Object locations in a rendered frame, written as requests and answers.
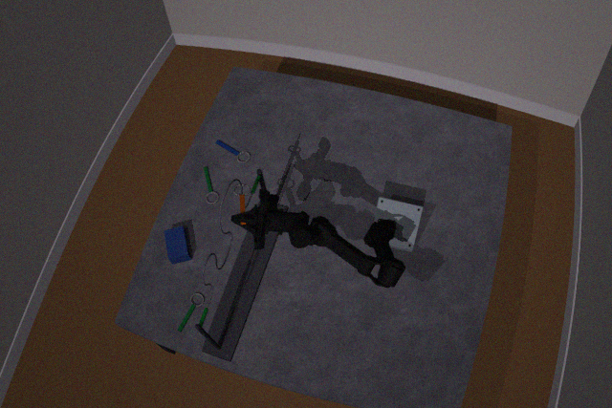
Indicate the blue handle with grey loop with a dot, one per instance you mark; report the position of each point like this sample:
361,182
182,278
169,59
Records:
233,151

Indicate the blue block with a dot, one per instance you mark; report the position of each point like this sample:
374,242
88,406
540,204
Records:
177,245

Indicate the orange handle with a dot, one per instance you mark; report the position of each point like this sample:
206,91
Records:
242,198

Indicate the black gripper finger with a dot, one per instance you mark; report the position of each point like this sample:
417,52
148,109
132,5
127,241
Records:
249,217
249,227

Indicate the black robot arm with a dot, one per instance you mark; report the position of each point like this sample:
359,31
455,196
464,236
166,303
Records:
321,233

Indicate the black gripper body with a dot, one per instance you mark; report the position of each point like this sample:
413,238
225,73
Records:
268,220

